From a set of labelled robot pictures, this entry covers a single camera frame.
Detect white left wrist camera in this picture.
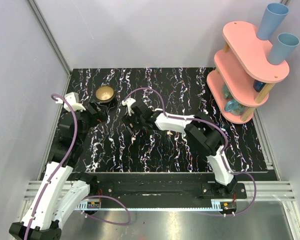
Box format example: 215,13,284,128
64,92,86,112

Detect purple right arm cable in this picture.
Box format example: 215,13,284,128
123,87,258,217

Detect green ceramic mug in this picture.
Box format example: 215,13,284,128
222,83,233,99

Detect pink three-tier shelf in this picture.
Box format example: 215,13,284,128
207,21,290,124

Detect aluminium frame rail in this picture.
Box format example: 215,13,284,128
26,0,72,76

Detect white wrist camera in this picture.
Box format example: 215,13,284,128
64,92,86,112
121,97,136,116

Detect gold patterned ceramic bowl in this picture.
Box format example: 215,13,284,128
95,85,115,103

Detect blue patterned mug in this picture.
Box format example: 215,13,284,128
224,99,246,116

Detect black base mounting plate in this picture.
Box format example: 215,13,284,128
88,173,247,212

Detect blue cup front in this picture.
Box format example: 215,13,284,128
267,32,300,65

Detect dark blue object on shelf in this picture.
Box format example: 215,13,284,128
253,79,265,93

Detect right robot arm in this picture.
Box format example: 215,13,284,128
121,98,237,199

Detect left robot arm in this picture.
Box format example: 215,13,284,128
9,100,108,240

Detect blue cup rear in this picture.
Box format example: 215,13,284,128
256,2,290,41

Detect blue cup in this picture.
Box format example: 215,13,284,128
267,32,300,65
256,2,290,41

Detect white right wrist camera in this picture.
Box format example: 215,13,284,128
121,97,136,116

